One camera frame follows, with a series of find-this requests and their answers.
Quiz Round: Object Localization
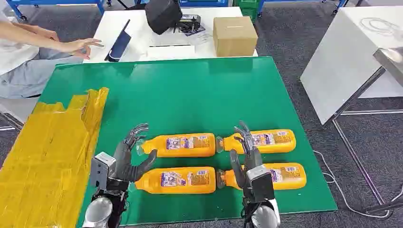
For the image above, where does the white table with cable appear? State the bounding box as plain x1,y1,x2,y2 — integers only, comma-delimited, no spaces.
299,5,403,126

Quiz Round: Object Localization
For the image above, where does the yellow sheet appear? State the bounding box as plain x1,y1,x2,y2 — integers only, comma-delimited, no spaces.
0,87,110,228

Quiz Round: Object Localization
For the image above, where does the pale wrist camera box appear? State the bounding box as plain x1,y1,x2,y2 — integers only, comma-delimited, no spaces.
246,164,276,203
89,152,117,190

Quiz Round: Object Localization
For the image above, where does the green crate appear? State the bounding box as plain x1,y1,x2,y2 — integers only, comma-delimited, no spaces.
234,0,260,23

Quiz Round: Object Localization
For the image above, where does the white floor cable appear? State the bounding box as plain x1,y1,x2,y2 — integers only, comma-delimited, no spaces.
313,150,403,219

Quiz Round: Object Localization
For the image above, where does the orange detergent bottle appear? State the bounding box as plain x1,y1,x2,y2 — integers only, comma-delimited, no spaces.
136,133,217,158
216,129,297,155
129,167,217,195
216,162,307,191

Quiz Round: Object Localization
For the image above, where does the white flat box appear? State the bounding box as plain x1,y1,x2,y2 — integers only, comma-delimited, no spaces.
146,44,196,60

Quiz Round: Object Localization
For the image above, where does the black bag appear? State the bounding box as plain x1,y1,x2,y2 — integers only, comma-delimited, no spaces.
144,0,183,35

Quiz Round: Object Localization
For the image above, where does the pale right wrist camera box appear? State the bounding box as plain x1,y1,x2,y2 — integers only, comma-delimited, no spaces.
246,164,276,203

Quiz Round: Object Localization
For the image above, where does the coiled white cable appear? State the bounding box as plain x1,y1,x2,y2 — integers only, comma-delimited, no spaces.
359,17,402,36

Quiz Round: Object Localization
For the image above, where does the person's left hand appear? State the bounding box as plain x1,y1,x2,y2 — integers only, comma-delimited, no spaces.
38,28,60,42

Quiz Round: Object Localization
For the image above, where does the green mat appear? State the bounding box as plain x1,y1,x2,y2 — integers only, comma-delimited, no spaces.
38,56,338,227

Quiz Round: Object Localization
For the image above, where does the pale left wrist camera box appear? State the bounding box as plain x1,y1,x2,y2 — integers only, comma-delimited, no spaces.
89,152,117,190

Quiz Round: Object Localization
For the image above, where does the person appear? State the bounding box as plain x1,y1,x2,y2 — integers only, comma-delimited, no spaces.
0,11,84,100

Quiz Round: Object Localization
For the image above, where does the dark blue tablet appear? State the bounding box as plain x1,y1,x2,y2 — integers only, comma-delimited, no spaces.
104,19,132,63

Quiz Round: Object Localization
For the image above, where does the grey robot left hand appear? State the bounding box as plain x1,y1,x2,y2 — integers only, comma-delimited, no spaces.
109,123,158,185

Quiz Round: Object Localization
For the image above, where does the white printed paper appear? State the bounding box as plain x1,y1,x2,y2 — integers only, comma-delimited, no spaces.
184,29,215,46

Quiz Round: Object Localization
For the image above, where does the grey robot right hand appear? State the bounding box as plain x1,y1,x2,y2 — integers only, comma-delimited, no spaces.
229,120,263,190

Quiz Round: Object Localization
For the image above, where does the metal table frame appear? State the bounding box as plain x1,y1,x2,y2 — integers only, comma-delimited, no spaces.
330,66,403,215

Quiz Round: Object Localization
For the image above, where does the brown cardboard box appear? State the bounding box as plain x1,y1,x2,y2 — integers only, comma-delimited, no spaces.
212,16,259,58

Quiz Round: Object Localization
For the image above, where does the black controller device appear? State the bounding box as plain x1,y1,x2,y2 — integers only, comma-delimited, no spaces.
173,14,206,37

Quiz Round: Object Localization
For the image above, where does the person's right hand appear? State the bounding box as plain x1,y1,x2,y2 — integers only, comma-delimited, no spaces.
62,38,105,60

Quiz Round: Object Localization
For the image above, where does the white table with box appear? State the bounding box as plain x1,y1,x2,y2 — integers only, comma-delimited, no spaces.
82,6,259,64

